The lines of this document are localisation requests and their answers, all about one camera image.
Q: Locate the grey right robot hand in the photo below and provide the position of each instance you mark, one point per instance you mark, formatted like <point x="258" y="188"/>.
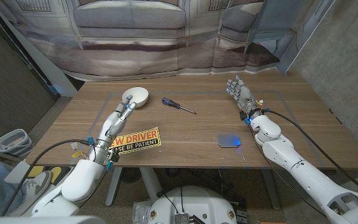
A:
<point x="244" y="95"/>

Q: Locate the small grey metal tin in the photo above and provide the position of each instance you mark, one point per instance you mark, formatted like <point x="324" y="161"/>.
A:
<point x="228" y="140"/>

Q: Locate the white bowl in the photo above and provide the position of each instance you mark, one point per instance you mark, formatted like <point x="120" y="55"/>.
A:
<point x="138" y="95"/>

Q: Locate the clear plastic container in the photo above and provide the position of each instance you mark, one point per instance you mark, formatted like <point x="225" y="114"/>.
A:
<point x="140" y="213"/>

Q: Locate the printed room backdrop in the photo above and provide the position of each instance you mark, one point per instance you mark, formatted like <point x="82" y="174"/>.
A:
<point x="135" y="46"/>

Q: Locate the yellow black bumper sticker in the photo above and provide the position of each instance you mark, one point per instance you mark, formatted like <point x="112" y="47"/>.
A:
<point x="141" y="140"/>

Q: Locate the white robot torso base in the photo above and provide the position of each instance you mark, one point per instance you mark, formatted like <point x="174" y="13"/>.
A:
<point x="194" y="202"/>

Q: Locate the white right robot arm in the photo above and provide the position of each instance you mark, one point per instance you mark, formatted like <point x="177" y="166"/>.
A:
<point x="306" y="174"/>

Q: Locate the grey white sneaker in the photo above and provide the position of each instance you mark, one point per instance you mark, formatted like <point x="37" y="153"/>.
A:
<point x="33" y="189"/>

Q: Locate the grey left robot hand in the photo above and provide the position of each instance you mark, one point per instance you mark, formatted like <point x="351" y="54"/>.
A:
<point x="112" y="127"/>

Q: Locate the white metal table leg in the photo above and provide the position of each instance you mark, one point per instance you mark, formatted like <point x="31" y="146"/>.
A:
<point x="272" y="189"/>
<point x="151" y="183"/>

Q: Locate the grey plastic bucket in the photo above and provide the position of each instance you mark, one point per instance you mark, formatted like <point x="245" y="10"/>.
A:
<point x="14" y="149"/>

